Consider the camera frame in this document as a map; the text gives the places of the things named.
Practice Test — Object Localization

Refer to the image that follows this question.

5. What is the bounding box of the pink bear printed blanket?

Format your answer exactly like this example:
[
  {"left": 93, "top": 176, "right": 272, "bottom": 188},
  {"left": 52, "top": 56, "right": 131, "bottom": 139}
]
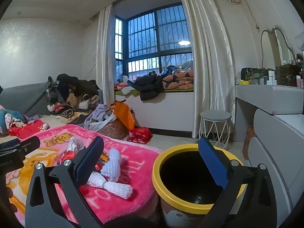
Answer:
[{"left": 0, "top": 123, "right": 164, "bottom": 228}]

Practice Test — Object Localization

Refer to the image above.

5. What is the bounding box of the floral fabric basket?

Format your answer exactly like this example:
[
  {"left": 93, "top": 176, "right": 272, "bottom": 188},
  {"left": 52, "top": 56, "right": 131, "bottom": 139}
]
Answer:
[{"left": 97, "top": 119, "right": 127, "bottom": 140}]

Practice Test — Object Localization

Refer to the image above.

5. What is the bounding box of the barred window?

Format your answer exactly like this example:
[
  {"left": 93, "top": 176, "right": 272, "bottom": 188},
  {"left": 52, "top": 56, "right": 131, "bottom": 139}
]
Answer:
[{"left": 114, "top": 2, "right": 194, "bottom": 76}]

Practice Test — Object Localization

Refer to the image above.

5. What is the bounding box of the yellow-rimmed trash bin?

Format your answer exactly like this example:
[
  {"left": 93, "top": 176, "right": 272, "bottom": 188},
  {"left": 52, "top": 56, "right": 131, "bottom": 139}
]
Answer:
[{"left": 152, "top": 144, "right": 247, "bottom": 228}]

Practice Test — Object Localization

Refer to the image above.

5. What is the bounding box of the floral cloth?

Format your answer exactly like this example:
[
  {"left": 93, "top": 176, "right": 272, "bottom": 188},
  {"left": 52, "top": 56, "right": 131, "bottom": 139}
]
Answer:
[{"left": 0, "top": 104, "right": 41, "bottom": 133}]

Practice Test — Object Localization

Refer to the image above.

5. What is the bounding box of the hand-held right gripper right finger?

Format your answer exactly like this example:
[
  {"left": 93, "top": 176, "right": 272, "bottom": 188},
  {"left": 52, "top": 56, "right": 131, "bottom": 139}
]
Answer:
[{"left": 198, "top": 136, "right": 281, "bottom": 228}]

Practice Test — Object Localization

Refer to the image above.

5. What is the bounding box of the lilac garment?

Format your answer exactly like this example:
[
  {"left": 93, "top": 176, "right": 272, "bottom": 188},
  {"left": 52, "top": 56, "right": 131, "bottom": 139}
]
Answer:
[{"left": 84, "top": 104, "right": 114, "bottom": 131}]

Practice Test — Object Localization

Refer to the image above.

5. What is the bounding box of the narrow cream curtain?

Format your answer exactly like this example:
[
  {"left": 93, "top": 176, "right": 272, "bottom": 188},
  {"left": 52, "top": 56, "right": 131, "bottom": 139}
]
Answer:
[{"left": 95, "top": 3, "right": 115, "bottom": 105}]

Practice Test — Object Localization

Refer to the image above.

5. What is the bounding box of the red plastic bag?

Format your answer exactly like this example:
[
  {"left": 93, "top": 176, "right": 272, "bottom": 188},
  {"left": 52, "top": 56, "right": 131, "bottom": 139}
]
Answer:
[{"left": 127, "top": 127, "right": 153, "bottom": 144}]

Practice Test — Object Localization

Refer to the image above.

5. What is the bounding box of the orange quilt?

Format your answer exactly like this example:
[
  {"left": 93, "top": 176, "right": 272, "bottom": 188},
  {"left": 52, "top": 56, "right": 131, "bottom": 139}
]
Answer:
[{"left": 163, "top": 69, "right": 194, "bottom": 89}]

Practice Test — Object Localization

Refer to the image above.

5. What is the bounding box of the grey sofa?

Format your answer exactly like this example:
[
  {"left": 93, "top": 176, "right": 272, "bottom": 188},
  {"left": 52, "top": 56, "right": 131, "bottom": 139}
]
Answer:
[{"left": 0, "top": 82, "right": 51, "bottom": 119}]

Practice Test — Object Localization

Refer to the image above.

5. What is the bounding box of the wall cable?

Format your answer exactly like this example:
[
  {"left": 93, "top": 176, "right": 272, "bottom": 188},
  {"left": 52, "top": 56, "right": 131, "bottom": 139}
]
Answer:
[{"left": 237, "top": 0, "right": 260, "bottom": 30}]

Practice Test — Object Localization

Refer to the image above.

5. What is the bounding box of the white window seat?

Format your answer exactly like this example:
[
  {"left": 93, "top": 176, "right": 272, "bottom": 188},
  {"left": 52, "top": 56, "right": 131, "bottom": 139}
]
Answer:
[{"left": 114, "top": 91, "right": 197, "bottom": 132}]

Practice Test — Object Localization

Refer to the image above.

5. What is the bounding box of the white vanity table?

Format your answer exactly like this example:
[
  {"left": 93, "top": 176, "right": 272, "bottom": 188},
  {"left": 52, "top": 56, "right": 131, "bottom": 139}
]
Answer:
[{"left": 235, "top": 84, "right": 304, "bottom": 143}]

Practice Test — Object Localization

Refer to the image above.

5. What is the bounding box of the curved vanity mirror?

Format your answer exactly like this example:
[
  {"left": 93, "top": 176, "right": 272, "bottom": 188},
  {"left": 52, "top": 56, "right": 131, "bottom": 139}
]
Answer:
[{"left": 260, "top": 25, "right": 297, "bottom": 69}]

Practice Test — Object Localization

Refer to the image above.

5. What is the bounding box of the orange bag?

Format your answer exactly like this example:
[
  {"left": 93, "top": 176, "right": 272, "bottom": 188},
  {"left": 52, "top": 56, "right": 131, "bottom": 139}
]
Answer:
[{"left": 110, "top": 100, "right": 136, "bottom": 130}]

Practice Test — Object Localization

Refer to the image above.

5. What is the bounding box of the white drawer cabinet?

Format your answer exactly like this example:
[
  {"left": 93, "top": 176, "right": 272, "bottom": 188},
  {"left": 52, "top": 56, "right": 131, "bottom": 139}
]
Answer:
[{"left": 247, "top": 109, "right": 304, "bottom": 219}]

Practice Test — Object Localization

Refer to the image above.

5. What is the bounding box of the wide cream curtain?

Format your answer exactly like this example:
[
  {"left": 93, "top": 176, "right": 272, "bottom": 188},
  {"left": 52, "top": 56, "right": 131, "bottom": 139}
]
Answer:
[{"left": 176, "top": 0, "right": 235, "bottom": 138}]

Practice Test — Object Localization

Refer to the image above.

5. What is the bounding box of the woven storage box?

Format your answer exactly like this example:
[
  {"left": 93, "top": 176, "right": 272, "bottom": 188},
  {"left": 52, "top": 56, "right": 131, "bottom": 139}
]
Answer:
[{"left": 275, "top": 64, "right": 301, "bottom": 87}]

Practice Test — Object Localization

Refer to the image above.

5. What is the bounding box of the person's left hand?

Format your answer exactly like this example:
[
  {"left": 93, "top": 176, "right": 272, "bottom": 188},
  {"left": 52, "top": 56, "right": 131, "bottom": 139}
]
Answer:
[{"left": 5, "top": 186, "right": 18, "bottom": 214}]

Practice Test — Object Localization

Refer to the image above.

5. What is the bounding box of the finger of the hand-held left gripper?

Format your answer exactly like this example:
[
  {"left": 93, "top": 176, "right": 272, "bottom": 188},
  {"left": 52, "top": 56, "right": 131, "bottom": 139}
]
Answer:
[
  {"left": 0, "top": 136, "right": 41, "bottom": 157},
  {"left": 0, "top": 154, "right": 25, "bottom": 171}
]

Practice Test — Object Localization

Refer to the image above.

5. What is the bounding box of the red cloth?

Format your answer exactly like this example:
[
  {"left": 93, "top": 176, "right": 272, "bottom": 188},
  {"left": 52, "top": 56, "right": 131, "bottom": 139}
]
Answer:
[{"left": 9, "top": 120, "right": 50, "bottom": 139}]

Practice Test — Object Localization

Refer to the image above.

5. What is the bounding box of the white wire stool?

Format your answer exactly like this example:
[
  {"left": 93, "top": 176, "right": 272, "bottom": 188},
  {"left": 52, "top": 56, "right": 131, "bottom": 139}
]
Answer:
[{"left": 198, "top": 110, "right": 232, "bottom": 150}]

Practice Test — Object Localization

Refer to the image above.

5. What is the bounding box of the dark green handbag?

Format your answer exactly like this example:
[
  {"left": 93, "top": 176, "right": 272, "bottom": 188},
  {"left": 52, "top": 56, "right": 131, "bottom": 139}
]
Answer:
[{"left": 241, "top": 67, "right": 266, "bottom": 81}]

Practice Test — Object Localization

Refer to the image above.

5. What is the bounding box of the pile of clothes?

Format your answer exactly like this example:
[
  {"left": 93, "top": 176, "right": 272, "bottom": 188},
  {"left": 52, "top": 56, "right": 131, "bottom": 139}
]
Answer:
[{"left": 46, "top": 74, "right": 102, "bottom": 119}]

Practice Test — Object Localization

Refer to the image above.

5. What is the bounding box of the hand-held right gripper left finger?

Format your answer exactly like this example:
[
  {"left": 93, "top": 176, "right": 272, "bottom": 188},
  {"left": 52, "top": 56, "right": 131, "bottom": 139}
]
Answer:
[{"left": 25, "top": 136, "right": 105, "bottom": 228}]

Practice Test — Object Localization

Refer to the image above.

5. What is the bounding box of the white foam net sleeve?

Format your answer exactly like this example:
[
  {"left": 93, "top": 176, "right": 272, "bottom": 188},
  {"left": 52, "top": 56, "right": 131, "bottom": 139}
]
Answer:
[
  {"left": 100, "top": 148, "right": 122, "bottom": 183},
  {"left": 68, "top": 136, "right": 83, "bottom": 159},
  {"left": 87, "top": 178, "right": 133, "bottom": 200}
]

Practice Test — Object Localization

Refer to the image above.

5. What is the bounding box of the black jacket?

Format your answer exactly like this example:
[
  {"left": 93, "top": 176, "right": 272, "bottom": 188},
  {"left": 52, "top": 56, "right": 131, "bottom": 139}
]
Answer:
[{"left": 133, "top": 72, "right": 167, "bottom": 101}]

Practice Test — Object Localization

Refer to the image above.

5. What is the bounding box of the heap of small clothes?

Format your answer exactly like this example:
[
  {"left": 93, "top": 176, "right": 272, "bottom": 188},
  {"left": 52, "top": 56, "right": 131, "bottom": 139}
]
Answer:
[{"left": 114, "top": 75, "right": 136, "bottom": 95}]

